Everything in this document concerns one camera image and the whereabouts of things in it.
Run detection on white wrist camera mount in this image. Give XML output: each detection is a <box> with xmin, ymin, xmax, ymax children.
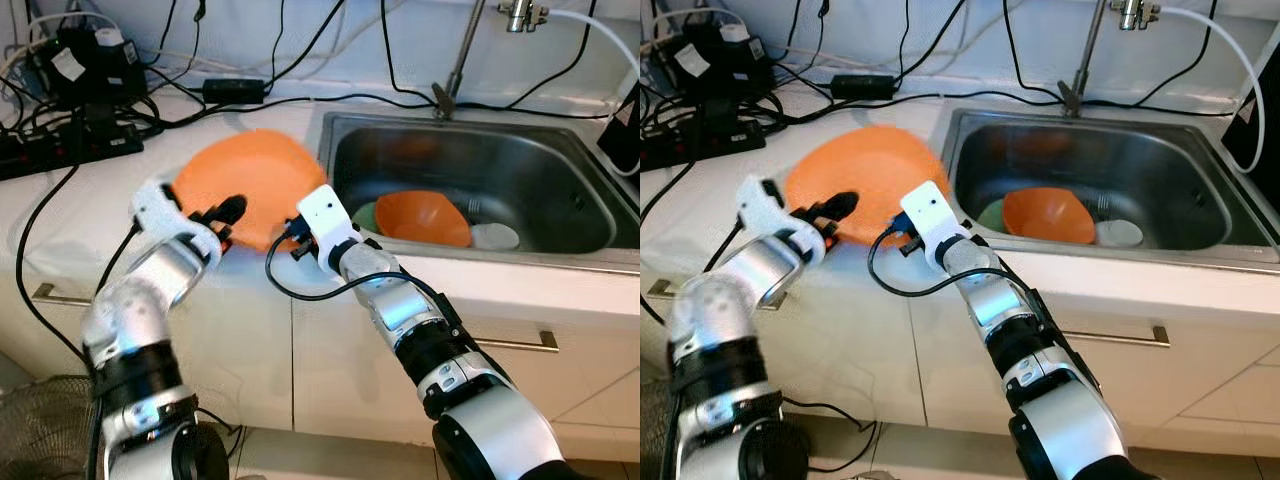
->
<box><xmin>900</xmin><ymin>180</ymin><xmax>951</xmax><ymax>256</ymax></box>
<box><xmin>296</xmin><ymin>185</ymin><xmax>353</xmax><ymax>261</ymax></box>
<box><xmin>738</xmin><ymin>175</ymin><xmax>826</xmax><ymax>251</ymax></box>
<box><xmin>133</xmin><ymin>180</ymin><xmax>223</xmax><ymax>261</ymax></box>

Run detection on black countertop appliance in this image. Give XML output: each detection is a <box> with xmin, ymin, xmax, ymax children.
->
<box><xmin>598</xmin><ymin>85</ymin><xmax>641</xmax><ymax>176</ymax></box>
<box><xmin>1222</xmin><ymin>75</ymin><xmax>1280</xmax><ymax>201</ymax></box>

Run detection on small white bowl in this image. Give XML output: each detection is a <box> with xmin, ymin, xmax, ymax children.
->
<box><xmin>470</xmin><ymin>222</ymin><xmax>521</xmax><ymax>251</ymax></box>
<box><xmin>1095</xmin><ymin>218</ymin><xmax>1144</xmax><ymax>248</ymax></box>

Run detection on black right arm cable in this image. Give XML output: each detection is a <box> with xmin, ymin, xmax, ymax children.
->
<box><xmin>265</xmin><ymin>235</ymin><xmax>446</xmax><ymax>301</ymax></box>
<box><xmin>868</xmin><ymin>228</ymin><xmax>1031</xmax><ymax>299</ymax></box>

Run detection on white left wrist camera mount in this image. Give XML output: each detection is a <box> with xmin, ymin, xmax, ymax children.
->
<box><xmin>738</xmin><ymin>175</ymin><xmax>826</xmax><ymax>251</ymax></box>
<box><xmin>133</xmin><ymin>180</ymin><xmax>223</xmax><ymax>261</ymax></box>

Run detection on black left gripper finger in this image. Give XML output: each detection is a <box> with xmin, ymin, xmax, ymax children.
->
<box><xmin>815</xmin><ymin>190</ymin><xmax>859</xmax><ymax>223</ymax></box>
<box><xmin>205</xmin><ymin>195</ymin><xmax>248</xmax><ymax>226</ymax></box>

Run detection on white faucet hose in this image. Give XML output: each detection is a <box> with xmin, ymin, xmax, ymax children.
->
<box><xmin>1160</xmin><ymin>5</ymin><xmax>1266</xmax><ymax>171</ymax></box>
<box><xmin>548</xmin><ymin>8</ymin><xmax>641</xmax><ymax>176</ymax></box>

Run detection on wire fan guard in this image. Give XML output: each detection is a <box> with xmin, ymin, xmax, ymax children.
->
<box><xmin>640</xmin><ymin>375</ymin><xmax>691</xmax><ymax>480</ymax></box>
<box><xmin>0</xmin><ymin>375</ymin><xmax>101</xmax><ymax>480</ymax></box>

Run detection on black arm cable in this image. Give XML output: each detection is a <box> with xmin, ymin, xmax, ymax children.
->
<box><xmin>95</xmin><ymin>222</ymin><xmax>141</xmax><ymax>301</ymax></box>
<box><xmin>868</xmin><ymin>228</ymin><xmax>1031</xmax><ymax>299</ymax></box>
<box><xmin>265</xmin><ymin>235</ymin><xmax>446</xmax><ymax>301</ymax></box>

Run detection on orange plastic bowl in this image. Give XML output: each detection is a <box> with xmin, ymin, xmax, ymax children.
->
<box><xmin>1002</xmin><ymin>187</ymin><xmax>1096</xmax><ymax>246</ymax></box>
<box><xmin>375</xmin><ymin>190</ymin><xmax>473</xmax><ymax>248</ymax></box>

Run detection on chrome kitchen faucet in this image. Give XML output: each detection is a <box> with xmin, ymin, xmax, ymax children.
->
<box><xmin>1058</xmin><ymin>0</ymin><xmax>1166</xmax><ymax>116</ymax></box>
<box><xmin>432</xmin><ymin>0</ymin><xmax>551</xmax><ymax>121</ymax></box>

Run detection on black power strip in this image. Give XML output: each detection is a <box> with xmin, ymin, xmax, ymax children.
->
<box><xmin>640</xmin><ymin>120</ymin><xmax>769</xmax><ymax>171</ymax></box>
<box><xmin>0</xmin><ymin>125</ymin><xmax>146</xmax><ymax>181</ymax></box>

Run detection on black power adapter brick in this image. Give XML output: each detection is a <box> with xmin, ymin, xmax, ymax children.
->
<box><xmin>202</xmin><ymin>77</ymin><xmax>268</xmax><ymax>106</ymax></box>
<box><xmin>830</xmin><ymin>73</ymin><xmax>896</xmax><ymax>101</ymax></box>

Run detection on stainless steel sink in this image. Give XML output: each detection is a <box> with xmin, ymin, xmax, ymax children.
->
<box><xmin>940</xmin><ymin>108</ymin><xmax>1280</xmax><ymax>273</ymax></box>
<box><xmin>318</xmin><ymin>110</ymin><xmax>641</xmax><ymax>276</ymax></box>

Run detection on black device with white label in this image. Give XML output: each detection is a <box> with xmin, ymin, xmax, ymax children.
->
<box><xmin>25</xmin><ymin>25</ymin><xmax>149</xmax><ymax>111</ymax></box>
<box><xmin>655</xmin><ymin>20</ymin><xmax>771</xmax><ymax>106</ymax></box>

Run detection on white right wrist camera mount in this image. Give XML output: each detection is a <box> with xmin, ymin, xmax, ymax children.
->
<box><xmin>900</xmin><ymin>180</ymin><xmax>951</xmax><ymax>256</ymax></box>
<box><xmin>296</xmin><ymin>185</ymin><xmax>353</xmax><ymax>261</ymax></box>

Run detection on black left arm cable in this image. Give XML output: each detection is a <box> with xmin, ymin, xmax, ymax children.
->
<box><xmin>95</xmin><ymin>222</ymin><xmax>141</xmax><ymax>301</ymax></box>

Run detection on orange plastic plate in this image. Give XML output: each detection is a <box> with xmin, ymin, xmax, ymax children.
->
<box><xmin>172</xmin><ymin>128</ymin><xmax>328</xmax><ymax>253</ymax></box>
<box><xmin>785</xmin><ymin>125</ymin><xmax>946</xmax><ymax>249</ymax></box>

